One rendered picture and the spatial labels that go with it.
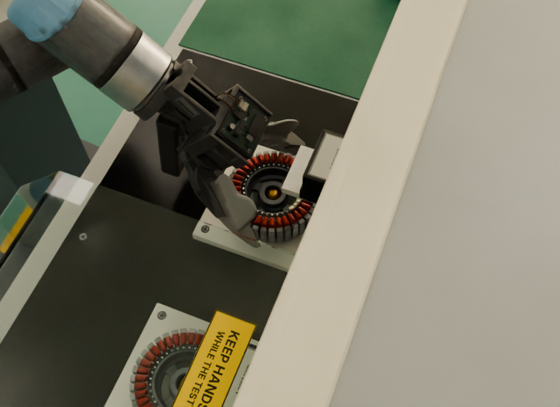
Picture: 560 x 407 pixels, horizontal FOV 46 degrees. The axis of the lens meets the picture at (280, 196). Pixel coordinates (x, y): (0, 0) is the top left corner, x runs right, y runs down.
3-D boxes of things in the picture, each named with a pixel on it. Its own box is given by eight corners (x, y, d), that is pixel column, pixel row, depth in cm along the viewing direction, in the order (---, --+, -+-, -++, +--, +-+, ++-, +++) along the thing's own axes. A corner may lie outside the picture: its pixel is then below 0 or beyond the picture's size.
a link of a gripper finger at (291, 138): (328, 137, 78) (265, 134, 72) (297, 149, 82) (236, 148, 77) (324, 112, 78) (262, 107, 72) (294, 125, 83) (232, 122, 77)
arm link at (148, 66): (88, 98, 68) (126, 43, 72) (124, 125, 70) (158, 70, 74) (117, 74, 62) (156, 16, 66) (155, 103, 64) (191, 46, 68)
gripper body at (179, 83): (252, 170, 68) (159, 98, 63) (210, 187, 75) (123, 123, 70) (278, 115, 71) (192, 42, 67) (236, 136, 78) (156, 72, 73)
